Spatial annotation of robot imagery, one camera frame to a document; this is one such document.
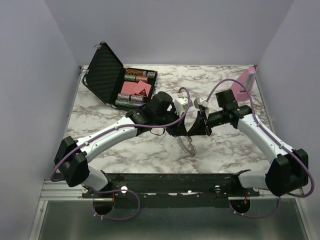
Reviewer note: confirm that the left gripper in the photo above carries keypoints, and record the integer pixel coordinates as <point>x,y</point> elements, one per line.
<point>178,129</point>

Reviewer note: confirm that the red card with black triangle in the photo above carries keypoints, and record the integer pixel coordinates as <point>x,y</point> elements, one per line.
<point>142,89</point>

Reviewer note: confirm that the black poker chip case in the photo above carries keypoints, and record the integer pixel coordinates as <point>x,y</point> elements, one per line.
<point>106,74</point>

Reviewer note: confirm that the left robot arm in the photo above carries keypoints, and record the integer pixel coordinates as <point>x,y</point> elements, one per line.
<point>73,156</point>

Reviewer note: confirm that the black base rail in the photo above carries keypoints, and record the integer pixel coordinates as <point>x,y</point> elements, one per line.
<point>171,190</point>

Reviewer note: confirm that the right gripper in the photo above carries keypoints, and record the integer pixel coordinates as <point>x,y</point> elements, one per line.
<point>199,126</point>

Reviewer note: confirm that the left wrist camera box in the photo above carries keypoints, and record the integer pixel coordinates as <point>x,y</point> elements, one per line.
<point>181,104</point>

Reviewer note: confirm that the metal disc keyring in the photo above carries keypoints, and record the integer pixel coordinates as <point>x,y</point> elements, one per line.
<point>186,144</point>

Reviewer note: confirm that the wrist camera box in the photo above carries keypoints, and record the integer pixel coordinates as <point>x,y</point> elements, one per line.
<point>181,104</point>
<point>200,103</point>

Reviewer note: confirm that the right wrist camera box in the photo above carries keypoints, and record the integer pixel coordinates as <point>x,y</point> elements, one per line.
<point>200,103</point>

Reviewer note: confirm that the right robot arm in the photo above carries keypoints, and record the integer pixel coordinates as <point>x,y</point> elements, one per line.
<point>288,166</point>

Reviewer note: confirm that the red playing card deck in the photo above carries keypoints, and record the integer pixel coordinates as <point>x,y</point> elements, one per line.
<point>128,87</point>

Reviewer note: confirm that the pink holder block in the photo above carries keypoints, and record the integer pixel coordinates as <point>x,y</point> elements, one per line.
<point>247,79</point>

